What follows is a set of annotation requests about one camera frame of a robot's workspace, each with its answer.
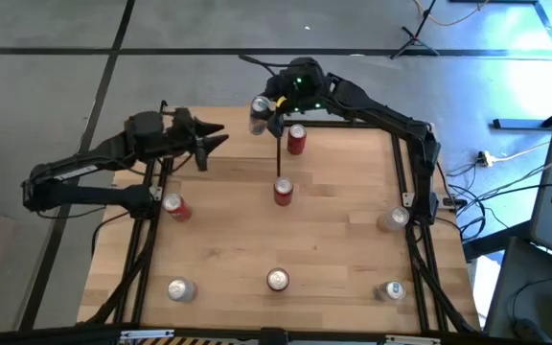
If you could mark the black aluminium table frame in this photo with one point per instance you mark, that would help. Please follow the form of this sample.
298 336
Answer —
397 158

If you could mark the black tripod stand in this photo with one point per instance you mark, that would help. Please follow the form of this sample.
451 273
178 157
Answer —
414 39

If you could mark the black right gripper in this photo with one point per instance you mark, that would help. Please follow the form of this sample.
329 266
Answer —
302 91

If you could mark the dark grey desk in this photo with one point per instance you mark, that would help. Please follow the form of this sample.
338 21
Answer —
520 287

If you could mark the silver orange soda can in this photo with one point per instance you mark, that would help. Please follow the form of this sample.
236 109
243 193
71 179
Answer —
181 290

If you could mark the tan soda can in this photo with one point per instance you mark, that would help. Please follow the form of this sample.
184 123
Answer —
393 219

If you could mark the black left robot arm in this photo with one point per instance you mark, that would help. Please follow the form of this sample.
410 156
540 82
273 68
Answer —
65 172

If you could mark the black stand base bar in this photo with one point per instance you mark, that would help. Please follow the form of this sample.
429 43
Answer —
520 123

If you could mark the black table-level camera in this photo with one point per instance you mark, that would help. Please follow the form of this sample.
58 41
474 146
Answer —
273 337

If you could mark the silver frame end plate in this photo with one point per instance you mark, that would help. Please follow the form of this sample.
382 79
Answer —
412 340
146 334

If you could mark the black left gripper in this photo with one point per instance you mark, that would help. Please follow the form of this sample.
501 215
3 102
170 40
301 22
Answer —
180 134

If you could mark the red Fanta strawberry can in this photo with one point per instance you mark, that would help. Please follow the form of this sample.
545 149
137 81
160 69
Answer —
177 208
283 192
278 280
296 141

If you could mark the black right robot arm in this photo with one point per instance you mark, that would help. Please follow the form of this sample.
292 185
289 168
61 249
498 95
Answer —
386 120

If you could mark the black hub box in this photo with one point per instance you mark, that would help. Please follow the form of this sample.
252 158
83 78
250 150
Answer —
451 202

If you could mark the silver frame bracket plate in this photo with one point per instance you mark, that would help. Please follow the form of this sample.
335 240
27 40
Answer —
155 193
407 199

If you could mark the silver grey soda can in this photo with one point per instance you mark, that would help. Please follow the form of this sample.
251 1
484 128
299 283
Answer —
258 120

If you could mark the white power strip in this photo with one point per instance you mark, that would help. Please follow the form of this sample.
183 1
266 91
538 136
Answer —
485 157

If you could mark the black computer mouse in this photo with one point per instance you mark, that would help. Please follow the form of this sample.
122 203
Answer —
527 330

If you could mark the yellow black hazard tape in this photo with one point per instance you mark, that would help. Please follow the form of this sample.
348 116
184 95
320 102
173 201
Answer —
185 341

